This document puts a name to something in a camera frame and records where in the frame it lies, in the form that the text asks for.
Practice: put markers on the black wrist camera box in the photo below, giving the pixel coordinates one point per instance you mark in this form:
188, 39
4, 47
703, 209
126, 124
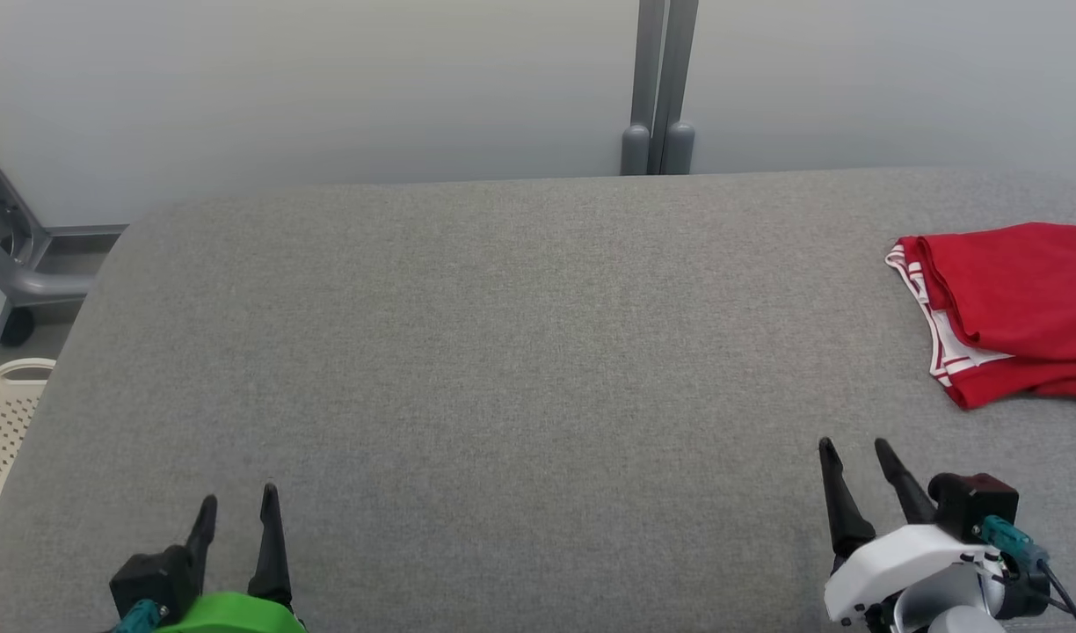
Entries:
973, 501
151, 576

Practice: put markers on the teal camera connector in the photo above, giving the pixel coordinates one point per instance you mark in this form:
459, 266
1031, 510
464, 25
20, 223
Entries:
1017, 541
147, 618

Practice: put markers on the grey metal partition base frame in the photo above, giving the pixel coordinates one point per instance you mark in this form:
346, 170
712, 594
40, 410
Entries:
19, 264

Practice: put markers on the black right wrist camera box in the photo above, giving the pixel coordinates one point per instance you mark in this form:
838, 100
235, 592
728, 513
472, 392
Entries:
973, 501

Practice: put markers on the grey partition post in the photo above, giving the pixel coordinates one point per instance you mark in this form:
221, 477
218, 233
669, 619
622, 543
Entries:
679, 79
648, 79

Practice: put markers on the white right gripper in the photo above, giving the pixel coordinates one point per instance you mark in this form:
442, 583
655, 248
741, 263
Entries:
907, 563

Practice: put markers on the red white basketball jersey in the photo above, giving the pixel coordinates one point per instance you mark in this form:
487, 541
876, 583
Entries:
1013, 290

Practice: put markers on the black caster wheel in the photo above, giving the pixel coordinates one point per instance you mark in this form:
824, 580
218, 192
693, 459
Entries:
17, 327

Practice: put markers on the teal right camera connector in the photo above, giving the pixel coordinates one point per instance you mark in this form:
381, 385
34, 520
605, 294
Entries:
1017, 541

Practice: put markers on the teal left camera connector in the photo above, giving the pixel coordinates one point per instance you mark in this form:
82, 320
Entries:
147, 618

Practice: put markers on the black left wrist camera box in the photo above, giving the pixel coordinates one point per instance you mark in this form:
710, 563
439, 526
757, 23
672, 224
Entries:
151, 576

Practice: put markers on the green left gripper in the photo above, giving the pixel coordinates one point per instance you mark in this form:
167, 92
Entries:
230, 614

